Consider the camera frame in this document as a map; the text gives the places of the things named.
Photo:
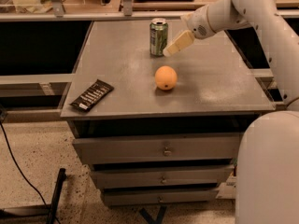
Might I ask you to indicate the middle grey drawer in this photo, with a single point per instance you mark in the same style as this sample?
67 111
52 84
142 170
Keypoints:
159 177

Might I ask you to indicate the bottom grey drawer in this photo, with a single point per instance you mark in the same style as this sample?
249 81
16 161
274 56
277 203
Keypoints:
159 196

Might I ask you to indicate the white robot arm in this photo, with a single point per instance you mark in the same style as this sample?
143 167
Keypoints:
267 171

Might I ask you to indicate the green soda can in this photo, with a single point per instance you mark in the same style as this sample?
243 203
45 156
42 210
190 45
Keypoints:
158 35

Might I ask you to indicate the top grey drawer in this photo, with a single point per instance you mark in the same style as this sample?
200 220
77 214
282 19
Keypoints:
179 147

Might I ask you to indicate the cardboard box with snacks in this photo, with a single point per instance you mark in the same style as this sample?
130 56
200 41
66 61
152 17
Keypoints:
226 186

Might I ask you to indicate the metal shelf rail frame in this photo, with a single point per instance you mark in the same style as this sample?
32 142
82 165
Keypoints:
94 10

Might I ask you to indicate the grey drawer cabinet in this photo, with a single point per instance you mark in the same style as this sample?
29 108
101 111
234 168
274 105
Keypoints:
215 93

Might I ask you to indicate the grey drawer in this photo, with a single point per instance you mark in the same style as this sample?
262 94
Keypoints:
159 196
179 147
159 177

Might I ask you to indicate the black rxbar chocolate wrapper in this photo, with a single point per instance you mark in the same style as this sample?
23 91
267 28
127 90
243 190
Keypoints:
92 96

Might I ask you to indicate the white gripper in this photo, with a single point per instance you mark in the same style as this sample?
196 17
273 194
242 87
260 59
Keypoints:
199 24

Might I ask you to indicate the orange fruit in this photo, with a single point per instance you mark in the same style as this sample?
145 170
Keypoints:
166 78

